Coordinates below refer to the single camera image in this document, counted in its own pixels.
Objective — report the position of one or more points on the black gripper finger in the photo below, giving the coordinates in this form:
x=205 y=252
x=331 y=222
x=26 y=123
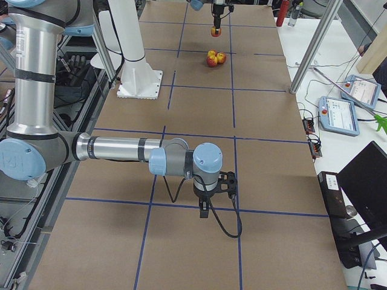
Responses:
x=204 y=207
x=216 y=23

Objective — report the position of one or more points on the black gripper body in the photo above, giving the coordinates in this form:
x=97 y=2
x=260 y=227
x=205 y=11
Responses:
x=217 y=12
x=203 y=194

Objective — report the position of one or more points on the lone red yellow apple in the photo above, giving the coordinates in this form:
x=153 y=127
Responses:
x=215 y=32

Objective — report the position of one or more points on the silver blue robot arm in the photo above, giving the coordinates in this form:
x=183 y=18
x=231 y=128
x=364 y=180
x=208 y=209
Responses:
x=34 y=146
x=198 y=4

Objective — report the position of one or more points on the back yellow red apple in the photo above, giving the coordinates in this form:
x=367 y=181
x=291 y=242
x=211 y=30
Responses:
x=211 y=53

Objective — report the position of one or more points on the right red yellow apple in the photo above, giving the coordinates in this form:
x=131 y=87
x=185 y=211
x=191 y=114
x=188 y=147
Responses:
x=221 y=58

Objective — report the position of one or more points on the front red apple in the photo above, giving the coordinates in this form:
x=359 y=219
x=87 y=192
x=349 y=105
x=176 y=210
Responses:
x=211 y=61

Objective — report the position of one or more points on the red bottle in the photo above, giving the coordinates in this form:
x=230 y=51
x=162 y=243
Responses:
x=282 y=12

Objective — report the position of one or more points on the clear water bottle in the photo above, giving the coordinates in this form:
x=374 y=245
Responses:
x=296 y=8

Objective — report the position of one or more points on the lower black orange connector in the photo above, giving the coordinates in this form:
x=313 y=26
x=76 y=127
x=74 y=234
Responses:
x=314 y=144

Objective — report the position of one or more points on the black orange connector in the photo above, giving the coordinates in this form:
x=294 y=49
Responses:
x=308 y=124
x=314 y=144

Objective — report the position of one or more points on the upper black orange connector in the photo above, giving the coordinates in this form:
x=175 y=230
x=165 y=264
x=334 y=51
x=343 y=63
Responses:
x=308 y=124

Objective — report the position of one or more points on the black computer box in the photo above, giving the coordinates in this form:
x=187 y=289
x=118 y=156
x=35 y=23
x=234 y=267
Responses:
x=333 y=196

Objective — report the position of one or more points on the near blue teach pendant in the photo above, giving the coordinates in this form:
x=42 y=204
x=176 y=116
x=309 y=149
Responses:
x=338 y=115

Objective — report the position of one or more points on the blue teach pendant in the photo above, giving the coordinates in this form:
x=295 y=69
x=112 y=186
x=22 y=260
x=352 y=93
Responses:
x=363 y=90
x=338 y=115

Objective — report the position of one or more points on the black monitor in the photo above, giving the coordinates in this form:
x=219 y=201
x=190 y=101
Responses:
x=363 y=180

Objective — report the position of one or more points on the wooden board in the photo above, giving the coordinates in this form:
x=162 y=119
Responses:
x=375 y=54

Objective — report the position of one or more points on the far blue teach pendant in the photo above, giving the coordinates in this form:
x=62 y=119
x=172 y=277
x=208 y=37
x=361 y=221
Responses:
x=363 y=90

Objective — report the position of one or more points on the green grabber tool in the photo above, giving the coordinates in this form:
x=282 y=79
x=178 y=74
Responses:
x=380 y=120

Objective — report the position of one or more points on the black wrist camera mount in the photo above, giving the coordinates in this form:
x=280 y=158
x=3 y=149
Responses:
x=227 y=182

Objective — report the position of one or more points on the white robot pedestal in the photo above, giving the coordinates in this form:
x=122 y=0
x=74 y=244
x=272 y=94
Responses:
x=122 y=38

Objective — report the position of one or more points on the aluminium frame post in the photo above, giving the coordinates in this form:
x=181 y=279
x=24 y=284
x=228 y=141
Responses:
x=316 y=40

